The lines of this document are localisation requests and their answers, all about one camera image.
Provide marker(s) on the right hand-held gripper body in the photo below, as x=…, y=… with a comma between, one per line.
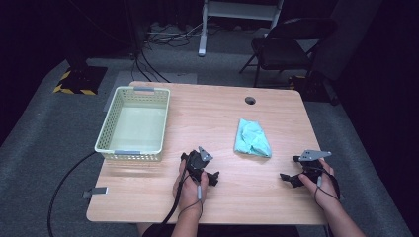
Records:
x=311, y=163

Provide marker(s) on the grey table edge clamp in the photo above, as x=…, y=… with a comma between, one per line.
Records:
x=97, y=191

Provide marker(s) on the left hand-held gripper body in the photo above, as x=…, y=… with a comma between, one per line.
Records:
x=197, y=161

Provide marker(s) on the person's right hand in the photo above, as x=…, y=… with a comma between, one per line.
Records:
x=324, y=187

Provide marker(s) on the person's left hand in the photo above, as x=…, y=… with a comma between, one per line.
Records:
x=189, y=194

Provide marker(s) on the white metal stand frame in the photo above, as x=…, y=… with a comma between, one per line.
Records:
x=235, y=10

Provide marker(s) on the grey fabric panel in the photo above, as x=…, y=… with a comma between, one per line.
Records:
x=342, y=39

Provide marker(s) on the mint green shirt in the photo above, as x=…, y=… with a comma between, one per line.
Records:
x=252, y=140

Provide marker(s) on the pale green plastic basket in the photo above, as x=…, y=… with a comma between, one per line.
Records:
x=138, y=126

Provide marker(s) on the black folding chair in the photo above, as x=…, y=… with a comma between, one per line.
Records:
x=283, y=49

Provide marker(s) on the dark striped stand base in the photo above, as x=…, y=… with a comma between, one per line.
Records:
x=313, y=89

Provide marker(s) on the yellow black striped base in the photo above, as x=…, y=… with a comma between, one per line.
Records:
x=80, y=82

